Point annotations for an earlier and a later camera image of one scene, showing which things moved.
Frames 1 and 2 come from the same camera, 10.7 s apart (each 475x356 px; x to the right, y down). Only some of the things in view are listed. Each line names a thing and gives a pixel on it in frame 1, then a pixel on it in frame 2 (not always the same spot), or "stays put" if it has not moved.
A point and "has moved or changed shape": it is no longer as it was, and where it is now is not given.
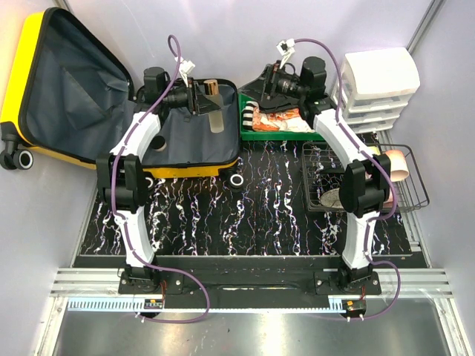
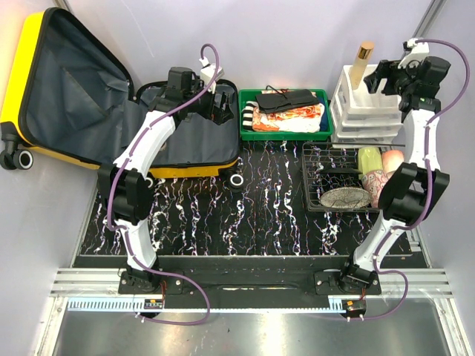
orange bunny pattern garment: (257, 125) stays put
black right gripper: (266, 83) to (387, 70)
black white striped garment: (247, 113) stays put
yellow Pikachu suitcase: (64, 98) stays put
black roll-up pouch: (269, 105) stays put
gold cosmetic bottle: (216, 119) has moved or changed shape
